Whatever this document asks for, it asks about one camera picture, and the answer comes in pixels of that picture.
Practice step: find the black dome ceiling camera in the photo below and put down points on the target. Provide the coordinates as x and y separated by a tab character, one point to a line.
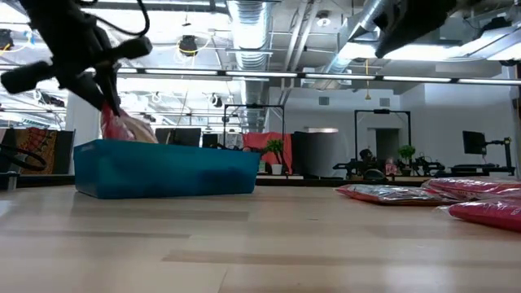
188	45

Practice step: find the blue plastic basket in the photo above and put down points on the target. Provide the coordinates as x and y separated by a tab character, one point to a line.
163	169

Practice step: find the ceiling light strip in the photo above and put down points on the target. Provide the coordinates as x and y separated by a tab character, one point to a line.
260	74
128	71
488	81
413	79
181	71
340	76

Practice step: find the black background robot arm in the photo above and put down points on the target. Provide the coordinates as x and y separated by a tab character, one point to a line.
425	164
362	164

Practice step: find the black desk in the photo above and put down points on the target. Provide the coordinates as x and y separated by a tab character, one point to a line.
480	170

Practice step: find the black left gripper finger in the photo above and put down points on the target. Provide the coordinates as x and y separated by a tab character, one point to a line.
110	89
93	91

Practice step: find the black cabinet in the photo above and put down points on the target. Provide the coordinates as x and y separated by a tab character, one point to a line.
309	152

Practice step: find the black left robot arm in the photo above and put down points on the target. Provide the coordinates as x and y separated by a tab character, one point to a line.
49	10

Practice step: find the red Orville popcorn bag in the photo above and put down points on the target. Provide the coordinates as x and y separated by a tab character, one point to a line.
390	194
476	187
122	128
488	215

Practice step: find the orange patterned panel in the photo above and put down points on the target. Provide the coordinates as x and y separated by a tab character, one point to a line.
36	150

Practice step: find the black monitor on stand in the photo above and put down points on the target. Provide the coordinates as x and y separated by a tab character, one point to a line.
474	142

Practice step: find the small green plant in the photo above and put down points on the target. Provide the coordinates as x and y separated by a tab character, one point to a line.
406	154

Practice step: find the green plant in white pot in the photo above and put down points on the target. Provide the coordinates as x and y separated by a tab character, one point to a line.
276	156

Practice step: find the black computer monitor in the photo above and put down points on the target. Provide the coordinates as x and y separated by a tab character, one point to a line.
179	136

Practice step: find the black monitor stand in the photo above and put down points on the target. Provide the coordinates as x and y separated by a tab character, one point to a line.
506	152

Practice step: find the black metal frame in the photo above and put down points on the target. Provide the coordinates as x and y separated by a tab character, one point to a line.
382	111
252	106

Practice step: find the silver slanted ventilation duct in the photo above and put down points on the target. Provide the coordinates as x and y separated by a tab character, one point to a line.
358	28

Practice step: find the silver upright ventilation duct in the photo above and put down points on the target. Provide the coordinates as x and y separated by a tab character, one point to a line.
250	36

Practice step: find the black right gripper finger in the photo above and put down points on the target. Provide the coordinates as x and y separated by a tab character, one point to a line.
403	36

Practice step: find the black hoop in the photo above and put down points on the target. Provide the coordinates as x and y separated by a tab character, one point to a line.
22	159

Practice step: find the red cloth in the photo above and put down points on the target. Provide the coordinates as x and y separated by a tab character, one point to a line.
260	140

